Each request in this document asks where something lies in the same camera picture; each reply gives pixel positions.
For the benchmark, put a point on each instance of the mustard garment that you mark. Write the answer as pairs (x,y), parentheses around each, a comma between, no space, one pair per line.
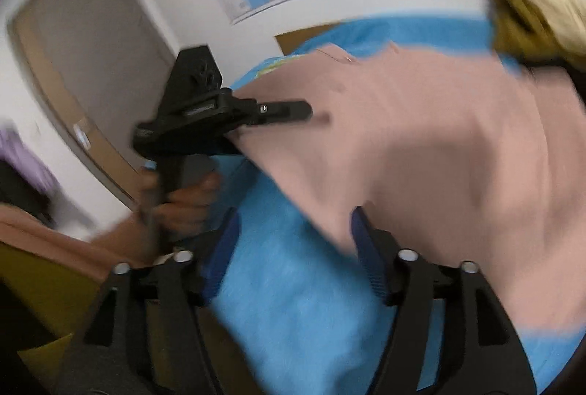
(517,33)

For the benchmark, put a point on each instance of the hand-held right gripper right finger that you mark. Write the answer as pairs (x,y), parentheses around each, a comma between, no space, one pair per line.
(366,248)

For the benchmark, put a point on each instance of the black garment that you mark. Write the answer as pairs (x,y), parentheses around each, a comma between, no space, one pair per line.
(558,63)

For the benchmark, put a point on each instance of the person's mustard trousers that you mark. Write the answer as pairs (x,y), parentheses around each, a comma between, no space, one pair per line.
(50,285)

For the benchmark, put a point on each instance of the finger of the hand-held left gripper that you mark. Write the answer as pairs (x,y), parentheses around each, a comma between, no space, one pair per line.
(284,111)

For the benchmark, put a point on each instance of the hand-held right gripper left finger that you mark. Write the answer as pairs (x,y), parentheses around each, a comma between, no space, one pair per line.
(224,248)

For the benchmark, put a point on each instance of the purple cloth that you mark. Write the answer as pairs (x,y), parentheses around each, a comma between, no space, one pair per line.
(23,157)

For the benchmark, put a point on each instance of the wooden bed frame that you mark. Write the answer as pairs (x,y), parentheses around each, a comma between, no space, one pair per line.
(297,39)

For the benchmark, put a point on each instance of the pink garment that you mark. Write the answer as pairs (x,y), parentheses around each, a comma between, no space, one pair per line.
(435,148)

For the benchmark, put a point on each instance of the person's left hand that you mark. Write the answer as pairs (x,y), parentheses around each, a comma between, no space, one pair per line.
(183,212)

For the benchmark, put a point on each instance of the grey-brown door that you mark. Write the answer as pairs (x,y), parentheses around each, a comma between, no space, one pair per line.
(91,33)

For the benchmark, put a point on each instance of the person's left forearm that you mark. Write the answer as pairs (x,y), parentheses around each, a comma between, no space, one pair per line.
(114,239)

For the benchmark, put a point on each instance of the blue flower-print bed sheet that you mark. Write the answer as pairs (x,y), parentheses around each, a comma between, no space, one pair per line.
(297,308)

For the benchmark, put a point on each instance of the dark cloth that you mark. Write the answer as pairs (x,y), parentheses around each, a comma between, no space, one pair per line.
(23,198)

